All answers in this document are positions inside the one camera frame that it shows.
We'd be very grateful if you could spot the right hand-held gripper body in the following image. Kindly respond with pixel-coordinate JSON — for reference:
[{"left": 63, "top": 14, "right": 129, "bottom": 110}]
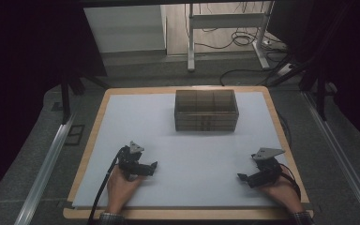
[{"left": 247, "top": 147, "right": 286, "bottom": 189}]

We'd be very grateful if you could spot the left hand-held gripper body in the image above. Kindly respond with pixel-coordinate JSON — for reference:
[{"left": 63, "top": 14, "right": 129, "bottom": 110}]
[{"left": 117, "top": 141, "right": 155, "bottom": 181}]

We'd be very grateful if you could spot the person's right hand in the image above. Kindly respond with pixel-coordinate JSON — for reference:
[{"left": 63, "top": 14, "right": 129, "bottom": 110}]
[{"left": 258, "top": 172, "right": 305, "bottom": 216}]

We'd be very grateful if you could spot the person's left hand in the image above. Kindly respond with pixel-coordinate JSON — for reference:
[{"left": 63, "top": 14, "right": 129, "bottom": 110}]
[{"left": 106, "top": 166, "right": 144, "bottom": 216}]

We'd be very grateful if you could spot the white table mat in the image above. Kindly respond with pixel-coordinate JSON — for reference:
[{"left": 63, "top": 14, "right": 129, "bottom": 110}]
[{"left": 71, "top": 91, "right": 295, "bottom": 209}]

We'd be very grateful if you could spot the black floor outlet plate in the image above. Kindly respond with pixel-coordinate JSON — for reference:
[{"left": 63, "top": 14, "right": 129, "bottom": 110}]
[{"left": 64, "top": 124, "right": 86, "bottom": 147}]

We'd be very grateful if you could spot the brown transparent compartment box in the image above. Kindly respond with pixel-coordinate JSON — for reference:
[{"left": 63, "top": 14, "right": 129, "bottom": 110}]
[{"left": 173, "top": 89, "right": 240, "bottom": 132}]

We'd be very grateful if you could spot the black metal stand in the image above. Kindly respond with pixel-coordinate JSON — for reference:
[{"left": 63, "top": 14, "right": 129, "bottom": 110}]
[
  {"left": 59, "top": 73, "right": 111, "bottom": 126},
  {"left": 298, "top": 67, "right": 338, "bottom": 122}
]

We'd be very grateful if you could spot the white power strip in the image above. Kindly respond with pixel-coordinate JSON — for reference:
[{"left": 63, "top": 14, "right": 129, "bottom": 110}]
[{"left": 262, "top": 38, "right": 289, "bottom": 52}]

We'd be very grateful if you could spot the white cabinet panel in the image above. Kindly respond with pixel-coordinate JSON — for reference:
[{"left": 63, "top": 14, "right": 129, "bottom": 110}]
[{"left": 83, "top": 4, "right": 168, "bottom": 54}]

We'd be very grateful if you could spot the black curtain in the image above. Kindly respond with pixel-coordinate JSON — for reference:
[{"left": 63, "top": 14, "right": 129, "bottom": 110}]
[
  {"left": 268, "top": 0, "right": 360, "bottom": 154},
  {"left": 0, "top": 0, "right": 108, "bottom": 207}
]

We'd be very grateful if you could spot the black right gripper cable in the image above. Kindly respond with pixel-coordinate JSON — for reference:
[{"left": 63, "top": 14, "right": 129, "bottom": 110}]
[{"left": 277, "top": 162, "right": 302, "bottom": 202}]

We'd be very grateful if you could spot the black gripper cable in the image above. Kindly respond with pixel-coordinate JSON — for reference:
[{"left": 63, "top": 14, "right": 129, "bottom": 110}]
[
  {"left": 86, "top": 147, "right": 126, "bottom": 225},
  {"left": 277, "top": 162, "right": 302, "bottom": 202}
]

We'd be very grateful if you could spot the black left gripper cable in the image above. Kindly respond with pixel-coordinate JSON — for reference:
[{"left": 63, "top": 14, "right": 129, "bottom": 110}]
[{"left": 86, "top": 147, "right": 126, "bottom": 225}]

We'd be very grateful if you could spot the aluminium rail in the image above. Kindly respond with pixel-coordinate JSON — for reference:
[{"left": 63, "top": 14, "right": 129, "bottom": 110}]
[
  {"left": 302, "top": 91, "right": 360, "bottom": 225},
  {"left": 13, "top": 112, "right": 78, "bottom": 225}
]

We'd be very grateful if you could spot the black floor cable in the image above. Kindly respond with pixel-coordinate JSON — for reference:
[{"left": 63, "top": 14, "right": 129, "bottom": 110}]
[{"left": 195, "top": 1, "right": 290, "bottom": 87}]

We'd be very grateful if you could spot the white desk frame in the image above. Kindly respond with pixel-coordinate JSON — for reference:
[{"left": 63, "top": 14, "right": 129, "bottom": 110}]
[{"left": 187, "top": 0, "right": 276, "bottom": 72}]

